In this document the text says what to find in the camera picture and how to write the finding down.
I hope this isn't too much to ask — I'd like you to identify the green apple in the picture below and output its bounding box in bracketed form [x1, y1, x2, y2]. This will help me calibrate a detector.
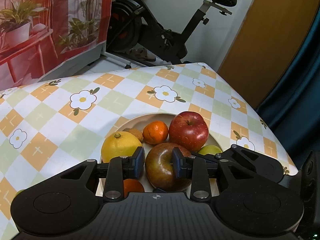
[198, 145, 222, 155]

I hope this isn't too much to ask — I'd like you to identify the red apple back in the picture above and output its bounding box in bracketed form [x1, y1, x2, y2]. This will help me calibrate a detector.
[169, 111, 209, 152]

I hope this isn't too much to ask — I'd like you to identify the red apple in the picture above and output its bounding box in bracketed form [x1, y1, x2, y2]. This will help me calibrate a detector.
[145, 142, 191, 192]
[169, 111, 209, 152]

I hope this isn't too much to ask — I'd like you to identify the red apple front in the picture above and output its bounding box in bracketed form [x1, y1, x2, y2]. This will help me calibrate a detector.
[145, 142, 191, 192]

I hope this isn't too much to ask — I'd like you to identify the yellow lemon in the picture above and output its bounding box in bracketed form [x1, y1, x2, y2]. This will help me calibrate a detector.
[101, 131, 142, 163]

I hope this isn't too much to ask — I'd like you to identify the small orange on plate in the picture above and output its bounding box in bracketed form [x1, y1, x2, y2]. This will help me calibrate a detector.
[143, 120, 169, 145]

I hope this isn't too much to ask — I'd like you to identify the orange tangerine behind apples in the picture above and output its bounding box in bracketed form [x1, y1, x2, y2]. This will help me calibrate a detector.
[123, 179, 145, 198]

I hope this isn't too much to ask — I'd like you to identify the blue curtain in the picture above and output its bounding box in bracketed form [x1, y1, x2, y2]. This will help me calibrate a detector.
[257, 14, 319, 167]

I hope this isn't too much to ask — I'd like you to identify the brown longan on plate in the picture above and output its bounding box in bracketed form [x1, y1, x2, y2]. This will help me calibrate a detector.
[124, 128, 143, 142]

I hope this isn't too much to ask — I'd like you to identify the black exercise bike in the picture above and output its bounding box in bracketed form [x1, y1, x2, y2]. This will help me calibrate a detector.
[106, 0, 238, 64]

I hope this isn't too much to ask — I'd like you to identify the wooden door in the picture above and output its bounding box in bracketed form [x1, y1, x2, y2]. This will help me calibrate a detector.
[218, 0, 319, 108]

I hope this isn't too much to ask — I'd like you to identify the printed pink backdrop cloth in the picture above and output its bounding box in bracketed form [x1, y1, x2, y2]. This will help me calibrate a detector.
[1, 0, 112, 90]

